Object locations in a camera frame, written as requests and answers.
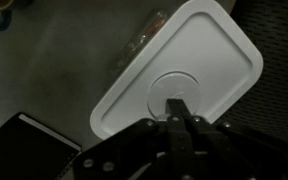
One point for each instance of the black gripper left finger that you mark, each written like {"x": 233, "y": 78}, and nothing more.
{"x": 137, "y": 150}

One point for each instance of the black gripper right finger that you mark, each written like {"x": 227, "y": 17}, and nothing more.
{"x": 217, "y": 150}

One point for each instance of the round white lid button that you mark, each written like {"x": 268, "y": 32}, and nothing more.
{"x": 175, "y": 85}

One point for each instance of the white rectangular container lid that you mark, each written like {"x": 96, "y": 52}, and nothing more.
{"x": 204, "y": 43}

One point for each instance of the clear container with candies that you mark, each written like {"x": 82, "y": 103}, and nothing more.
{"x": 140, "y": 43}

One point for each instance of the dark grey fabric sofa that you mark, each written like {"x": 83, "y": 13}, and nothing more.
{"x": 277, "y": 50}

